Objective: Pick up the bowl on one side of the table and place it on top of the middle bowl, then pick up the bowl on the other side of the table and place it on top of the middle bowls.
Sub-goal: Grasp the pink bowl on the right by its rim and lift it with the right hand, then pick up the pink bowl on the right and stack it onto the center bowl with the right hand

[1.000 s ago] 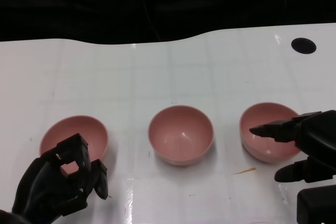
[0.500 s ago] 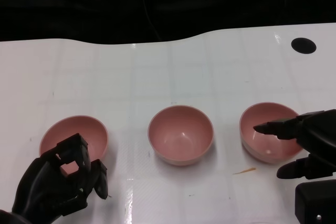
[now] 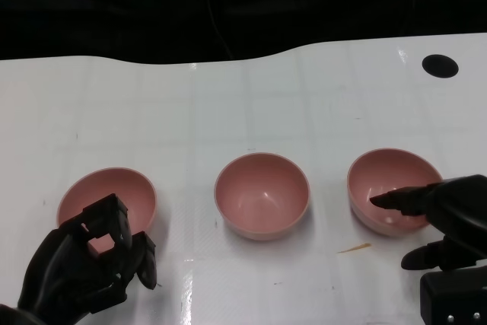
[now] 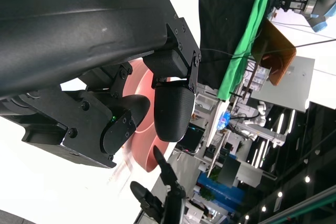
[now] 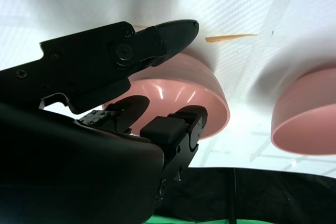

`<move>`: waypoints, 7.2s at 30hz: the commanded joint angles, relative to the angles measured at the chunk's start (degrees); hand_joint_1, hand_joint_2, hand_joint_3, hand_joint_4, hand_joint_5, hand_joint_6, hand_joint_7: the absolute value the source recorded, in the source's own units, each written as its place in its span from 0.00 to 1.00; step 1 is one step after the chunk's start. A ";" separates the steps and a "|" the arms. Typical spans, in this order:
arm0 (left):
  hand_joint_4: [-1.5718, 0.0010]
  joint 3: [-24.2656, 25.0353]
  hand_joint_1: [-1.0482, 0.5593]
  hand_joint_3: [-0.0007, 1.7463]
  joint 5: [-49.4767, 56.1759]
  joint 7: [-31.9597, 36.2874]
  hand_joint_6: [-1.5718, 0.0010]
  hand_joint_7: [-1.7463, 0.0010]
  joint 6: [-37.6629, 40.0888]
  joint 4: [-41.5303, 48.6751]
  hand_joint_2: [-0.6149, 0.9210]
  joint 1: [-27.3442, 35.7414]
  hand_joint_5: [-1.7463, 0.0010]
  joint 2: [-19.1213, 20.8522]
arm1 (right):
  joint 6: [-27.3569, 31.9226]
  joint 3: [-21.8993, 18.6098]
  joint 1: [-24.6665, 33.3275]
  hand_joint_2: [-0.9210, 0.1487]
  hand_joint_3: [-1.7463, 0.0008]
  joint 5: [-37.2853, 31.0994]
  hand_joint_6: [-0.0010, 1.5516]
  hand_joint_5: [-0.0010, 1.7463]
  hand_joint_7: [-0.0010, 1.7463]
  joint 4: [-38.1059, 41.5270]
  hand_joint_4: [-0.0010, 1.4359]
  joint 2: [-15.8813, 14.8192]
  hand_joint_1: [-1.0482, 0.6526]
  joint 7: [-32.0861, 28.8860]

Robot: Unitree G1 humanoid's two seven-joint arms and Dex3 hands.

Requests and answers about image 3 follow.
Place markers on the black backdrop curtain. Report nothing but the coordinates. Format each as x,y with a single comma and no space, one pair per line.
114,5

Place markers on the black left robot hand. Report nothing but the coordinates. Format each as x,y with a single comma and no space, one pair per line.
57,271

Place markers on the pink plastic bowl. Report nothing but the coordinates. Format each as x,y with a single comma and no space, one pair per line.
388,173
262,195
114,184

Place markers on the black table grommet hole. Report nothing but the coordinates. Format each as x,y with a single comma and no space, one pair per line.
440,66

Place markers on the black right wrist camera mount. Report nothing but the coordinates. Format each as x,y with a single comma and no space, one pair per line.
452,294

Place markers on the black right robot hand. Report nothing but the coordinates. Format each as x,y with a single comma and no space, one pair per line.
460,218

